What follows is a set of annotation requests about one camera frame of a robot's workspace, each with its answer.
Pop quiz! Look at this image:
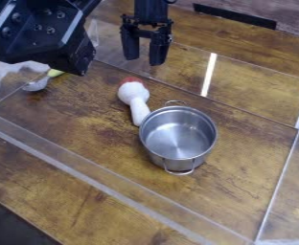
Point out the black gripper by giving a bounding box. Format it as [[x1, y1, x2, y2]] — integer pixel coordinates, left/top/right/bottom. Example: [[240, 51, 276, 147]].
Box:
[[120, 0, 173, 66]]

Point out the green handled metal spoon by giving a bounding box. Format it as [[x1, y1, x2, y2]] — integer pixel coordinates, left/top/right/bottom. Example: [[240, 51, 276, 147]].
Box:
[[22, 69, 64, 92]]

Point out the white red toy mushroom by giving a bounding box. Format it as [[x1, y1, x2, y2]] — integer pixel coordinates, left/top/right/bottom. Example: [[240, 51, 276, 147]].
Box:
[[117, 77, 150, 126]]

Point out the black strip on table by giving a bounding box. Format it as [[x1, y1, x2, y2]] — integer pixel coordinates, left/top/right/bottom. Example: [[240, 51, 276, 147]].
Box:
[[193, 3, 277, 30]]

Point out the small steel pot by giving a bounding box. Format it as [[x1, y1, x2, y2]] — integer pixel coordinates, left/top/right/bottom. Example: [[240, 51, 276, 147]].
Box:
[[138, 100, 219, 176]]

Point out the clear acrylic enclosure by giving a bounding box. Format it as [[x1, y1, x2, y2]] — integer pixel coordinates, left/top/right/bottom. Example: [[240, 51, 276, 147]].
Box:
[[0, 0, 299, 245]]

